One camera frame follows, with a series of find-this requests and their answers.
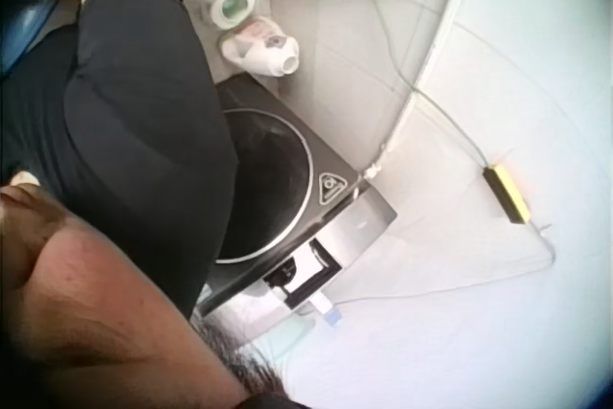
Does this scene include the black induction cooktop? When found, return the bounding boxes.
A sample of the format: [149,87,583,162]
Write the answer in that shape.
[193,74,398,318]

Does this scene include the white printed plastic bottle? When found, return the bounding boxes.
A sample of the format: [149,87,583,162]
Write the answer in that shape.
[219,15,301,79]

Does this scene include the thin grey cable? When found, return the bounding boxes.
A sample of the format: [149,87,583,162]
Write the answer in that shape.
[329,0,556,307]

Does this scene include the white jar with green inside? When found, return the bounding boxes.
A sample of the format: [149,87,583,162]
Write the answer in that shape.
[206,0,258,31]

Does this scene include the blue plastic container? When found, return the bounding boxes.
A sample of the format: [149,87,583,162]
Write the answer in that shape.
[0,0,63,78]

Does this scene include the black and yellow power strip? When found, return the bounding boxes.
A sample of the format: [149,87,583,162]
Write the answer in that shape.
[482,164,533,225]

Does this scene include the small white blue plug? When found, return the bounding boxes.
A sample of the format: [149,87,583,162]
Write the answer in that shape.
[309,294,342,329]

